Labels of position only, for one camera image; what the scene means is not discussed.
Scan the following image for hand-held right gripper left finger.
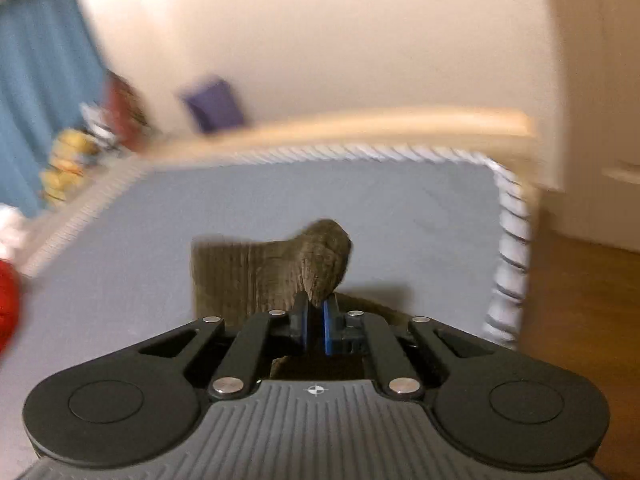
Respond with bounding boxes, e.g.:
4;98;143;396
135;291;312;402

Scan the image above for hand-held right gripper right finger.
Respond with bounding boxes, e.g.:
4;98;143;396
322;294;493;402

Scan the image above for olive corduroy pants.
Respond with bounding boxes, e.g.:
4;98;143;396
190;219;416;382

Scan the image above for bed with blue-grey sheet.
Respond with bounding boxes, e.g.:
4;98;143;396
0;145;535;463

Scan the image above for dark red object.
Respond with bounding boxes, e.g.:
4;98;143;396
101;71;152;152

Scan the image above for yellow plush toys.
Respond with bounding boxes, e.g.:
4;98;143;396
39;128;102;207

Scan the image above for red folded cloth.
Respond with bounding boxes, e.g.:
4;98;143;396
0;259;23;355

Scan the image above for white cloth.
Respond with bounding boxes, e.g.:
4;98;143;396
0;204;30;257

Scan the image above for blue curtain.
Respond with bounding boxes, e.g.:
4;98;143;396
0;0;110;217

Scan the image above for wooden bed frame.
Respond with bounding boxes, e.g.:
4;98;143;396
142;109;548;201

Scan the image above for purple paper on wall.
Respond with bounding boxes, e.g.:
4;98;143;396
179;75;249;134

